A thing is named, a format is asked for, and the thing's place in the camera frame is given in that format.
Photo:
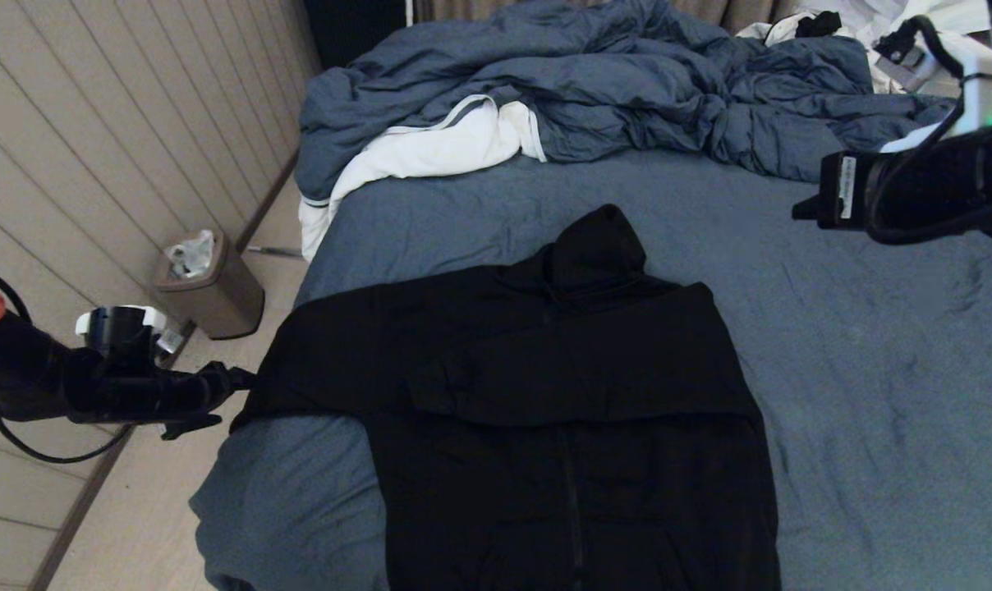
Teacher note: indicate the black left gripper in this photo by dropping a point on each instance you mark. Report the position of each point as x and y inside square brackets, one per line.
[135, 394]

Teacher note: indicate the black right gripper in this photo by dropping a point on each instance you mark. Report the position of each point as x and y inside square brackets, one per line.
[923, 193]

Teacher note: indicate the black zip hoodie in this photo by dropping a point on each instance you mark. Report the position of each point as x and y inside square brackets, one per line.
[545, 410]

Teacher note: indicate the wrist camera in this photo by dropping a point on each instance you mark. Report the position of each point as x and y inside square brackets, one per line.
[976, 74]
[122, 332]

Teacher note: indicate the black furniture piece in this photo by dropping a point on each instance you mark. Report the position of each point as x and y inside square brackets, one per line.
[356, 25]

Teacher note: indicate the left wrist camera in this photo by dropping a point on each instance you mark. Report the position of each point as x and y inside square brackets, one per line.
[122, 332]

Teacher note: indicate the brown trash bin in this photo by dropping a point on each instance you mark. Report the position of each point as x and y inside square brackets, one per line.
[225, 304]

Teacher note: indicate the grey metal rod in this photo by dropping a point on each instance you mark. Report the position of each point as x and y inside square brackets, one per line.
[274, 249]

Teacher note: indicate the white plastic bin liner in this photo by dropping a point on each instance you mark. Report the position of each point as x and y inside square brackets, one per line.
[190, 256]

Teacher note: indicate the beige curtain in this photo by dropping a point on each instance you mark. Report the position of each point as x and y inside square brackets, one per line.
[734, 12]

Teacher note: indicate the white clothes pile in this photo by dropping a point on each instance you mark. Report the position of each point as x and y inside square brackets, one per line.
[853, 12]

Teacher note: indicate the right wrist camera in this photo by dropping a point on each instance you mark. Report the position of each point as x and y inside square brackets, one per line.
[976, 74]

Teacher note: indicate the rumpled blue duvet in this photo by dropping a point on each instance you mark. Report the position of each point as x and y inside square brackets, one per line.
[627, 82]

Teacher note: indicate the blue bed sheet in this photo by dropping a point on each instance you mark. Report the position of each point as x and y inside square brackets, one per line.
[874, 410]

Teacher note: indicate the small black garment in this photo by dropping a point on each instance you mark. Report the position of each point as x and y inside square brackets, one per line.
[820, 23]

